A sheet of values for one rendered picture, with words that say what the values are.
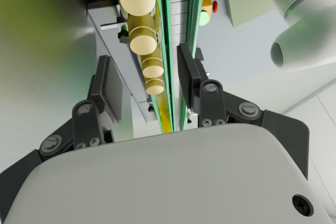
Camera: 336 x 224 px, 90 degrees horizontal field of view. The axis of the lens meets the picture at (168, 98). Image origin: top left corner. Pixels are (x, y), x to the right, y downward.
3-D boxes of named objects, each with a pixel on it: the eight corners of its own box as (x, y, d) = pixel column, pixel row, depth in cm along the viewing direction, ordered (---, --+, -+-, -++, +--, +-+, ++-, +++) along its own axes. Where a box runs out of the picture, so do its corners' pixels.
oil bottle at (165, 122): (160, 113, 118) (166, 154, 106) (168, 111, 119) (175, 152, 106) (160, 116, 123) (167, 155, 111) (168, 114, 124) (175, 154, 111)
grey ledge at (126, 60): (88, -12, 49) (86, 14, 44) (118, -17, 49) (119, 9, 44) (144, 110, 134) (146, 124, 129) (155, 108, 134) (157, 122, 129)
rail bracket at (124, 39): (98, -1, 43) (97, 37, 37) (125, -5, 43) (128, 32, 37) (104, 13, 46) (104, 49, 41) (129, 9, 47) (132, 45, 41)
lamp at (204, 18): (195, 11, 56) (197, 17, 55) (208, 9, 57) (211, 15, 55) (194, 22, 60) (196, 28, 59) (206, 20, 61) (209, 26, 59)
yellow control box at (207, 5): (187, -6, 59) (192, 8, 55) (208, -9, 59) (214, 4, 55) (186, 12, 65) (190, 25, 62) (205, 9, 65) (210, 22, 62)
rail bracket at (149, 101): (136, 87, 83) (138, 111, 77) (150, 84, 83) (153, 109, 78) (138, 90, 87) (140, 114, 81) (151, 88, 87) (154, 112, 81)
